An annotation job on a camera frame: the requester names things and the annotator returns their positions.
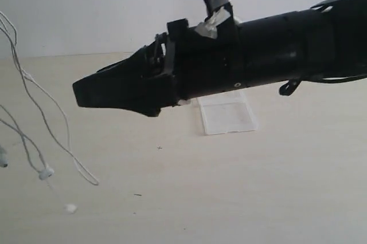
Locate clear plastic storage case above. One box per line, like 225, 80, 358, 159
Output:
198, 90, 258, 135

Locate white wired earphones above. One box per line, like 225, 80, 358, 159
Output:
0, 11, 100, 214

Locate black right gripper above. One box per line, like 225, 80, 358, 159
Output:
72, 19, 241, 117

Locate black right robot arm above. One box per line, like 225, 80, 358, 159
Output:
72, 0, 366, 117

